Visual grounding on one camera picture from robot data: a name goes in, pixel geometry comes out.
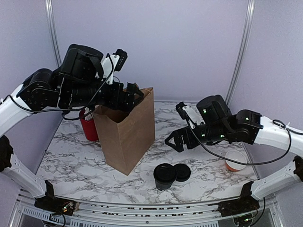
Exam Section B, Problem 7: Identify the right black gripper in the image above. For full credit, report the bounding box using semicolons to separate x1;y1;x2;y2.
165;124;231;153

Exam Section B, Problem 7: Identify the black plastic cup lid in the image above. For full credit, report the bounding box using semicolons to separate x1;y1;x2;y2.
153;163;177;183

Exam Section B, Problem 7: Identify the brown paper bag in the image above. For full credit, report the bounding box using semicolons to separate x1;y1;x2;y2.
93;87;155;175

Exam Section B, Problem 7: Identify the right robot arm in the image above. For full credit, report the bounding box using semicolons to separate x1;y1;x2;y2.
165;95;303;217

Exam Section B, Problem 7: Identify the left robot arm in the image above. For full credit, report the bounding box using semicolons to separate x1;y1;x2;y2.
0;44;144;216

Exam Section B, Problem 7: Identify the orange white bowl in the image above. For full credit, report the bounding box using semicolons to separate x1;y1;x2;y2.
225;150;247;172

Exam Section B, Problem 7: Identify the red cylindrical holder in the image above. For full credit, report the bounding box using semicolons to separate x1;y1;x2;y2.
79;110;98;141

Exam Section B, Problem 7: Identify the right aluminium frame post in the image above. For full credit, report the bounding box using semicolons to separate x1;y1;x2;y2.
225;0;255;106

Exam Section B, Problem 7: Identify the aluminium frame post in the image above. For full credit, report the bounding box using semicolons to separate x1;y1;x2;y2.
45;0;62;67
225;0;255;106

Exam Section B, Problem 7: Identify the left aluminium frame post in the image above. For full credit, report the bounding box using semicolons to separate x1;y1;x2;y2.
45;0;62;67

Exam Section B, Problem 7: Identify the front aluminium rail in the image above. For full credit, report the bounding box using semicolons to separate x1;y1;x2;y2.
8;190;285;227

